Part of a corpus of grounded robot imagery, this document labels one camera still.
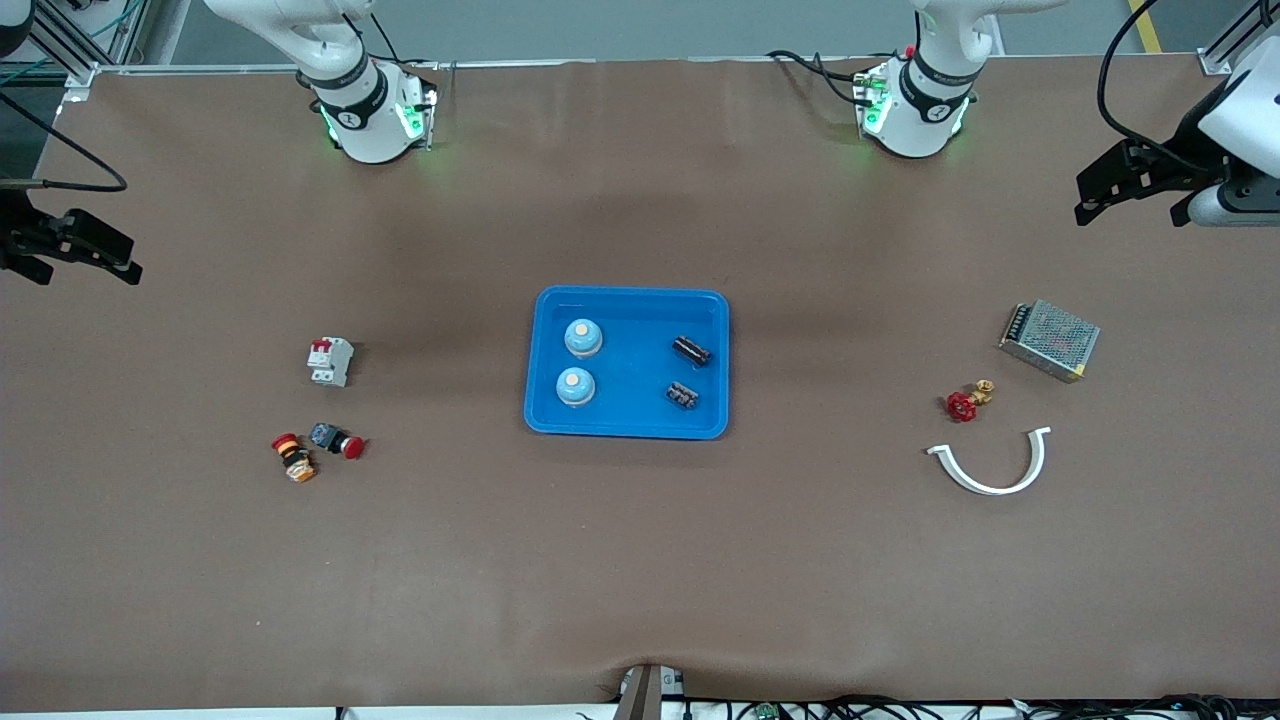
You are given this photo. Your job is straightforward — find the metal mesh power supply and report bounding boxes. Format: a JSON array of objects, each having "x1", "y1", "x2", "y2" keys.
[{"x1": 998, "y1": 299, "x2": 1102, "y2": 384}]

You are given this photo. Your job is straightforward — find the white red circuit breaker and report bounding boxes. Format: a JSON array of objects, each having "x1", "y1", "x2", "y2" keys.
[{"x1": 306, "y1": 337, "x2": 356, "y2": 388}]

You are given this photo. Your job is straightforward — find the orange red push button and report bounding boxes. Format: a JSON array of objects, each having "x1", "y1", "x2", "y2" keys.
[{"x1": 271, "y1": 432, "x2": 319, "y2": 484}]

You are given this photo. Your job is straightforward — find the red black emergency stop button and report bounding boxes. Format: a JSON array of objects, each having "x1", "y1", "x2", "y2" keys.
[{"x1": 308, "y1": 422, "x2": 367, "y2": 461}]

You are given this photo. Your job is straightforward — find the blue plastic tray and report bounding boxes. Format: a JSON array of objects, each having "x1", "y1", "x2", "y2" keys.
[{"x1": 524, "y1": 286, "x2": 731, "y2": 441}]

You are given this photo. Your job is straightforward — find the aluminium frame corner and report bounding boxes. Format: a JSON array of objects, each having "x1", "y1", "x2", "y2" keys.
[
  {"x1": 1198, "y1": 0, "x2": 1280, "y2": 77},
  {"x1": 28, "y1": 0, "x2": 126, "y2": 96}
]

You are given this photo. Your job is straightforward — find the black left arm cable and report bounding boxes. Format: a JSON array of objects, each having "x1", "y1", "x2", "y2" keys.
[{"x1": 1097, "y1": 0, "x2": 1196, "y2": 173}]

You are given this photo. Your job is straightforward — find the metal base connector bracket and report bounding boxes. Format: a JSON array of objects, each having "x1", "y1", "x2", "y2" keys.
[
  {"x1": 395, "y1": 85, "x2": 438, "y2": 153},
  {"x1": 855, "y1": 62, "x2": 894, "y2": 138}
]

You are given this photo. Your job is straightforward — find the brass valve red handle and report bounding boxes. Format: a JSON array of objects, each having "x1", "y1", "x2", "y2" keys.
[{"x1": 946, "y1": 379, "x2": 996, "y2": 423}]

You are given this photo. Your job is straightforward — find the black base cables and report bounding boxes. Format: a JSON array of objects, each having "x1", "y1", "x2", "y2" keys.
[{"x1": 766, "y1": 48, "x2": 871, "y2": 107}]

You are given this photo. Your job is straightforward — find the white half-ring pipe clamp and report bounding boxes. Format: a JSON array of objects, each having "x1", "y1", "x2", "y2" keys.
[{"x1": 926, "y1": 426, "x2": 1053, "y2": 497}]

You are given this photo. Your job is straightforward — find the grey mounting post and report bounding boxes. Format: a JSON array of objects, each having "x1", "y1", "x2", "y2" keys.
[{"x1": 612, "y1": 663, "x2": 687, "y2": 720}]

